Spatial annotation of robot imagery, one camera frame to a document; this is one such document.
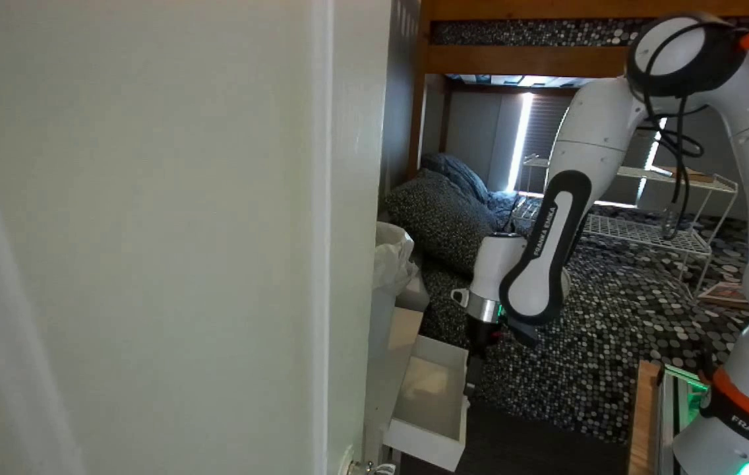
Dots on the white door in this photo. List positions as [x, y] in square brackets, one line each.
[145, 238]

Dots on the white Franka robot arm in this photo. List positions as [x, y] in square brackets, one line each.
[620, 134]

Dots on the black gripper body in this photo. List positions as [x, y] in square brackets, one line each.
[483, 330]

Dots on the white drawer with round knob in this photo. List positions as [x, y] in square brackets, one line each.
[431, 396]

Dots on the wooden bunk bed frame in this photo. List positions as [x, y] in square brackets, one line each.
[522, 59]

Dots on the grey window blind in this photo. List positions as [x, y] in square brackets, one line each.
[483, 134]

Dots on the black white-dotted duvet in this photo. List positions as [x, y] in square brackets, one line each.
[620, 326]

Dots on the green-lit metal base frame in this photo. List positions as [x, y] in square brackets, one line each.
[682, 396]

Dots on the blue blanket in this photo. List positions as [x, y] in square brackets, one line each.
[471, 180]

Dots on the black white-dotted pillow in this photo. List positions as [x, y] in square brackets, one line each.
[443, 221]

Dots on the wooden base board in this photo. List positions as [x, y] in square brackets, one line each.
[644, 424]

